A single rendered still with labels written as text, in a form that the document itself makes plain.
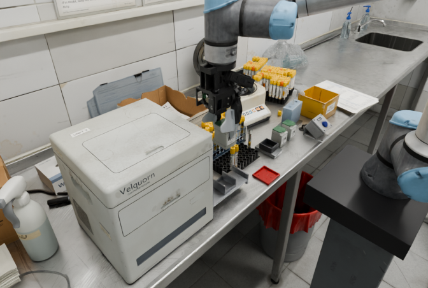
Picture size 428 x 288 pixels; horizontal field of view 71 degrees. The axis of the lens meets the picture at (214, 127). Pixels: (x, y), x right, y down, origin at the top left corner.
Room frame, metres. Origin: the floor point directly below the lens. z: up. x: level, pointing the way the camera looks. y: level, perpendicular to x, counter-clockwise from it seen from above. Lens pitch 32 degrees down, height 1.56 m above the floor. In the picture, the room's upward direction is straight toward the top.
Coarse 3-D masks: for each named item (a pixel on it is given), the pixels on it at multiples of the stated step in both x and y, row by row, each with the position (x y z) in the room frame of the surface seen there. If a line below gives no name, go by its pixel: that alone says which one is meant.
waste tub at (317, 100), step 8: (312, 88) 1.30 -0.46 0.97; (320, 88) 1.28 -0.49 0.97; (304, 96) 1.20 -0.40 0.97; (312, 96) 1.31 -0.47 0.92; (320, 96) 1.28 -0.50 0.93; (328, 96) 1.25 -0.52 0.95; (336, 96) 1.19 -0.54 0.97; (304, 104) 1.19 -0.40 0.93; (312, 104) 1.17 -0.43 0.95; (320, 104) 1.14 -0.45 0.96; (328, 104) 1.15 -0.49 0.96; (336, 104) 1.21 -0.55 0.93; (304, 112) 1.19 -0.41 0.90; (312, 112) 1.16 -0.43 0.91; (320, 112) 1.13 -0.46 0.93; (328, 112) 1.16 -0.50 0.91
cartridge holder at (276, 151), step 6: (258, 144) 0.95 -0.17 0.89; (264, 144) 0.95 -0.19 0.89; (270, 144) 0.95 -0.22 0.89; (276, 144) 0.92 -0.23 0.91; (258, 150) 0.93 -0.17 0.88; (264, 150) 0.91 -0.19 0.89; (270, 150) 0.90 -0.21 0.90; (276, 150) 0.91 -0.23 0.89; (282, 150) 0.92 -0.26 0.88; (270, 156) 0.89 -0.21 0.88; (276, 156) 0.89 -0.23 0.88
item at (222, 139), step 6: (216, 126) 0.69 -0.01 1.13; (216, 132) 0.69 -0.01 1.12; (228, 132) 0.67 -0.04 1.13; (216, 138) 0.69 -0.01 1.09; (222, 138) 0.67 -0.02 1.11; (228, 138) 0.67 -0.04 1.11; (234, 138) 0.69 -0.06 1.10; (222, 144) 0.67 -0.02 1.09; (228, 144) 0.67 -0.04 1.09; (234, 144) 0.69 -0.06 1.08
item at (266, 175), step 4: (260, 168) 0.82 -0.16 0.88; (264, 168) 0.82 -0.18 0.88; (268, 168) 0.82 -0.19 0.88; (256, 172) 0.80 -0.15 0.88; (260, 172) 0.80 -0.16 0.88; (264, 172) 0.80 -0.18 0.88; (268, 172) 0.80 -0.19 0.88; (272, 172) 0.80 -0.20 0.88; (276, 172) 0.80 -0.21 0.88; (256, 176) 0.77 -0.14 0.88; (260, 176) 0.78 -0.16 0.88; (264, 176) 0.78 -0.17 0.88; (268, 176) 0.78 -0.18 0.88; (272, 176) 0.78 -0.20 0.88; (276, 176) 0.77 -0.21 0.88; (260, 180) 0.76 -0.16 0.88; (264, 180) 0.75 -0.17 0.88; (268, 180) 0.76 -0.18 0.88; (272, 180) 0.75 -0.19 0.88; (268, 184) 0.74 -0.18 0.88
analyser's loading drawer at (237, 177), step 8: (232, 168) 0.77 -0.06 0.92; (224, 176) 0.72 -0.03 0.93; (232, 176) 0.70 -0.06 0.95; (240, 176) 0.74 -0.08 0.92; (216, 184) 0.68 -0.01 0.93; (224, 184) 0.70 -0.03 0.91; (232, 184) 0.69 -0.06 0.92; (240, 184) 0.70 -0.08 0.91; (216, 192) 0.66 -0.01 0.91; (224, 192) 0.66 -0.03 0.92; (216, 200) 0.63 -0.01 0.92
